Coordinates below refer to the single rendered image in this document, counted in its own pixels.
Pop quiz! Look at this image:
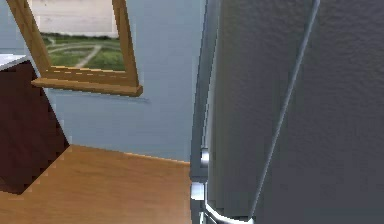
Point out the grey refrigerator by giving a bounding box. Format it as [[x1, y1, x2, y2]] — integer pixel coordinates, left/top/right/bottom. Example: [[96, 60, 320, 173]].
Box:
[[189, 0, 384, 224]]

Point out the wooden framed window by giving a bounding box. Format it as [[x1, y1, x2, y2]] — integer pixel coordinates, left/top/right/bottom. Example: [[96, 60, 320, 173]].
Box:
[[5, 0, 144, 98]]

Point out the dark red kitchen cabinet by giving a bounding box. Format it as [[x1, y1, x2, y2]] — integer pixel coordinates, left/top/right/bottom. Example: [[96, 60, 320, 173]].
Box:
[[0, 53, 71, 196]]

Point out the silver refrigerator handle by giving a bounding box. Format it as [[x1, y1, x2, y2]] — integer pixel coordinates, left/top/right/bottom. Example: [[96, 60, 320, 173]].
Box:
[[189, 0, 222, 224]]

